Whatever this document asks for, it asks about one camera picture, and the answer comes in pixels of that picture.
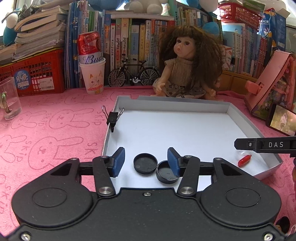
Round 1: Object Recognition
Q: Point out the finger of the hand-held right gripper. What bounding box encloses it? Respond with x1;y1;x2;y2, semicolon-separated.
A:
234;138;257;152

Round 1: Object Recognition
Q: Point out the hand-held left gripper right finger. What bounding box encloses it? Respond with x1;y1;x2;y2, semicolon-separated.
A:
167;147;243;197

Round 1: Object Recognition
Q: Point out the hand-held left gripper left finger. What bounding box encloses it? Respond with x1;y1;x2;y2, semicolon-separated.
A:
50;147;126;197

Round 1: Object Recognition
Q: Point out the black round cap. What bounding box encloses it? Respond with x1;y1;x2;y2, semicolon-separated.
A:
133;153;158;175
156;160;183;185

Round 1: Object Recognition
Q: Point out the small red capsule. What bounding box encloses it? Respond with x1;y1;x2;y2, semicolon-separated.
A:
238;155;252;167

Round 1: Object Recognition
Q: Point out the white cardboard tray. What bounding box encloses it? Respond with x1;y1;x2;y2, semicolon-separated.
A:
102;95;284;193

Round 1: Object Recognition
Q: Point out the black smartphone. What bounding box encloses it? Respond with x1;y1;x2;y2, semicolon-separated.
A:
265;103;296;137

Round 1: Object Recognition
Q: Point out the black binder clip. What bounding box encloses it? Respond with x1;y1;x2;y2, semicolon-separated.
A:
102;105;125;133

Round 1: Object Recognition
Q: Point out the wooden shelf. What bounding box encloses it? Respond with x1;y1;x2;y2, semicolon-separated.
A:
218;70;253;95

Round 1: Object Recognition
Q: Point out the pink rabbit-print towel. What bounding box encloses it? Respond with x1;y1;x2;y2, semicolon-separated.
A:
0;87;296;232

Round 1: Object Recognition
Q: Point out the pink toy case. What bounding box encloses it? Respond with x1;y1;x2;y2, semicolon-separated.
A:
244;50;296;120

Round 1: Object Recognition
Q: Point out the black miniature bicycle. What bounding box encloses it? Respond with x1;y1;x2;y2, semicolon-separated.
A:
108;57;160;88

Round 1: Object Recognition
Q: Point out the white paper cup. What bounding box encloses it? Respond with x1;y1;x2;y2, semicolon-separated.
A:
79;58;106;94

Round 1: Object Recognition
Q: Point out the brown-haired doll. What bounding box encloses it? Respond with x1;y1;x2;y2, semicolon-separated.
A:
150;25;223;100

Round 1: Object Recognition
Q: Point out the blue cardboard box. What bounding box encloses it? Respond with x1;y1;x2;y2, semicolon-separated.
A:
258;8;290;52

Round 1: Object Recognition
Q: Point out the red plastic crate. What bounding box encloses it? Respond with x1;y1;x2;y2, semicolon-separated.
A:
0;48;65;97

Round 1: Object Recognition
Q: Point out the red drink can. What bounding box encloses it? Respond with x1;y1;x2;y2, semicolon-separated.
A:
77;31;104;64

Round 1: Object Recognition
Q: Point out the round blue plush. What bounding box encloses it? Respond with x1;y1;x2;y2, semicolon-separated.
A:
203;22;220;36

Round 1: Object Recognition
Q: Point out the row of upright books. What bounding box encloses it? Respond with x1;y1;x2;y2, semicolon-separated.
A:
65;1;275;90

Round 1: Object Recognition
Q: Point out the clear glass mug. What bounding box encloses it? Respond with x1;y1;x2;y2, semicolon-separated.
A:
0;77;22;120

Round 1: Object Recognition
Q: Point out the red mesh basket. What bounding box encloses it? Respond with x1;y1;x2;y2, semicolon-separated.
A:
217;2;263;29

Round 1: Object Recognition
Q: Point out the stack of lying books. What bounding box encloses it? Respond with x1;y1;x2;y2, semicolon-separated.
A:
0;6;70;66

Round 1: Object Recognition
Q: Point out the blue and white plush toy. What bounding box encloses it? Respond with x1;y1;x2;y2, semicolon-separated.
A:
3;8;28;46

